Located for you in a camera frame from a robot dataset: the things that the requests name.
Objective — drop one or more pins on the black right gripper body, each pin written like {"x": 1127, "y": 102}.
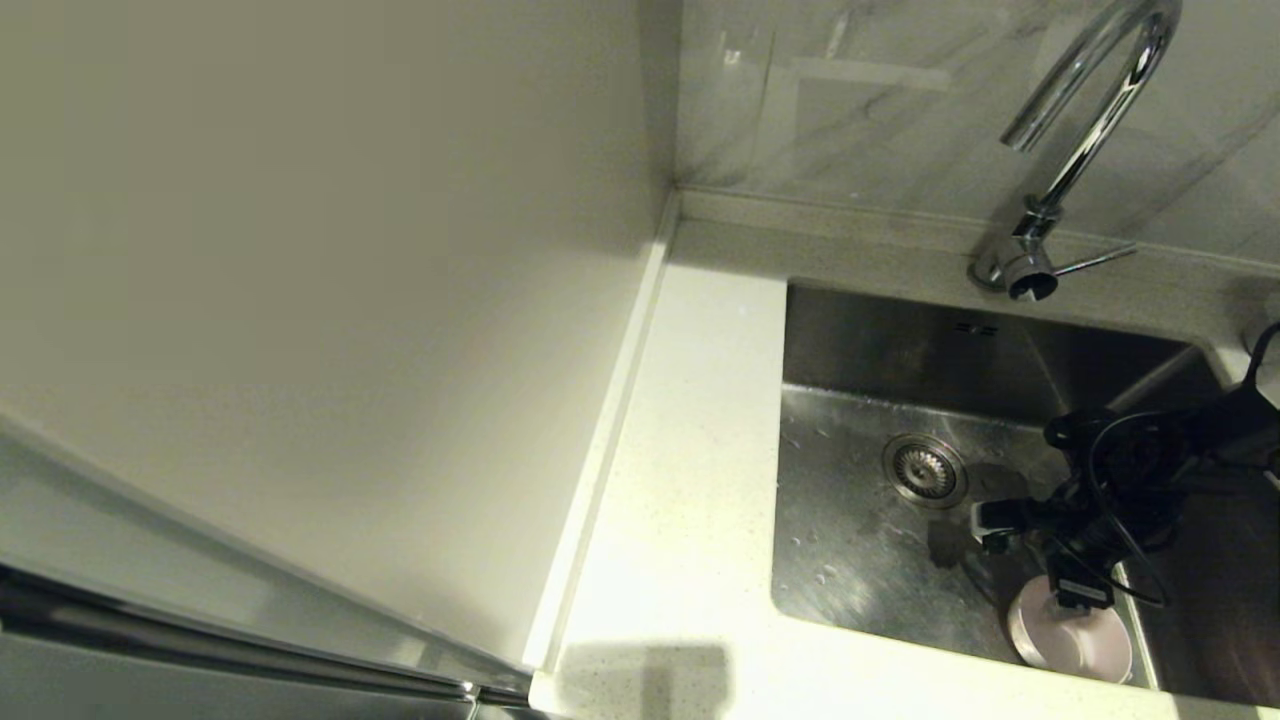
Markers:
{"x": 1100, "y": 500}

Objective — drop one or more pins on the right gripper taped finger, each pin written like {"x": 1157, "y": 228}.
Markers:
{"x": 1078, "y": 590}
{"x": 1005, "y": 520}

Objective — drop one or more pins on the small pale pink cup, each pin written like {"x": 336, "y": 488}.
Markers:
{"x": 1075, "y": 645}

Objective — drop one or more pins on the chrome gooseneck faucet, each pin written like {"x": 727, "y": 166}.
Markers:
{"x": 1085, "y": 148}

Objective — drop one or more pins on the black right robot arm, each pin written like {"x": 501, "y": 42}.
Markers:
{"x": 1235, "y": 425}

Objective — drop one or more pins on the stainless steel sink basin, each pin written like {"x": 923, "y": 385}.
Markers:
{"x": 880, "y": 570}

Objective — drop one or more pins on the round metal drain strainer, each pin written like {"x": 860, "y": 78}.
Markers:
{"x": 925, "y": 471}

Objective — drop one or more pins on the stone backsplash upstand strip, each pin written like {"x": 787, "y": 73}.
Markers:
{"x": 850, "y": 218}

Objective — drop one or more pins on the tall beige cabinet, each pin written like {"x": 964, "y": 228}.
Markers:
{"x": 300, "y": 300}

